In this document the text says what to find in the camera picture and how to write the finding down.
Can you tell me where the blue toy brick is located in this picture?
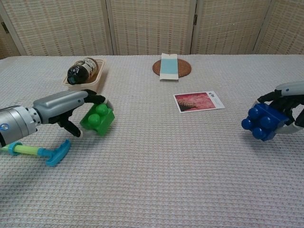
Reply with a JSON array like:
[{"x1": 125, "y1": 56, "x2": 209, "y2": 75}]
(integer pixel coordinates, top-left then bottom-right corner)
[{"x1": 241, "y1": 102, "x2": 290, "y2": 143}]

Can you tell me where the white woven tablecloth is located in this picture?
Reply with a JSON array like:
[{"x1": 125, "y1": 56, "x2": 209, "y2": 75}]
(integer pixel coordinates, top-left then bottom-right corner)
[{"x1": 0, "y1": 54, "x2": 304, "y2": 228}]

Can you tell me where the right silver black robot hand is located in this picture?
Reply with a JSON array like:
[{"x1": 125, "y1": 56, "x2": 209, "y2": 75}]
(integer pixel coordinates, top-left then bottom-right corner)
[{"x1": 251, "y1": 81, "x2": 304, "y2": 135}]

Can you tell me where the red photo postcard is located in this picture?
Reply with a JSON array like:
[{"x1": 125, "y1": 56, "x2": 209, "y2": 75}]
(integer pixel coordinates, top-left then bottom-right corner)
[{"x1": 173, "y1": 91, "x2": 225, "y2": 114}]

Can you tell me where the beige woven folding screen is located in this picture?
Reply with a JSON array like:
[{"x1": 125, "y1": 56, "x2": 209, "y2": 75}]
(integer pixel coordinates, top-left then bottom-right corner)
[{"x1": 0, "y1": 0, "x2": 304, "y2": 60}]

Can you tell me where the round brown woven coaster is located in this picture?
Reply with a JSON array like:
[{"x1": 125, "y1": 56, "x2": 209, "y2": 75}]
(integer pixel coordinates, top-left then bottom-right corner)
[{"x1": 152, "y1": 58, "x2": 192, "y2": 78}]

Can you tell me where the light blue white card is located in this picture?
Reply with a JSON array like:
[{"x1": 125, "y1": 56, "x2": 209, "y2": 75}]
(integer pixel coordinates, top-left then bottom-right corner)
[{"x1": 159, "y1": 53, "x2": 179, "y2": 82}]

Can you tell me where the green toy brick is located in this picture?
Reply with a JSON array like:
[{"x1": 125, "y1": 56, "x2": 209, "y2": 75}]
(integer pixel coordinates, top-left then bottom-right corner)
[{"x1": 80, "y1": 104, "x2": 116, "y2": 137}]

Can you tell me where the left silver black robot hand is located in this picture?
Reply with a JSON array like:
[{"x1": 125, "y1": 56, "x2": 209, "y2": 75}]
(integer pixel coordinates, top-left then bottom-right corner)
[{"x1": 33, "y1": 89, "x2": 114, "y2": 138}]

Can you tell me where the blue green toy water pump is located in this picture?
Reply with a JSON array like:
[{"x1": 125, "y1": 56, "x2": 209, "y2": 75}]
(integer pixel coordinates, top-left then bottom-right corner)
[{"x1": 0, "y1": 139, "x2": 72, "y2": 167}]

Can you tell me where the beige plastic tray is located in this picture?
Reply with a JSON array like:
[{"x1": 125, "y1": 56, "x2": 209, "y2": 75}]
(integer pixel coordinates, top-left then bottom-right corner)
[{"x1": 62, "y1": 58, "x2": 106, "y2": 93}]

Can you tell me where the dark brown labelled bottle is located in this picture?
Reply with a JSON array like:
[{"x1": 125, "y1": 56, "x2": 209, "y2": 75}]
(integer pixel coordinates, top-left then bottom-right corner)
[{"x1": 66, "y1": 58, "x2": 98, "y2": 85}]

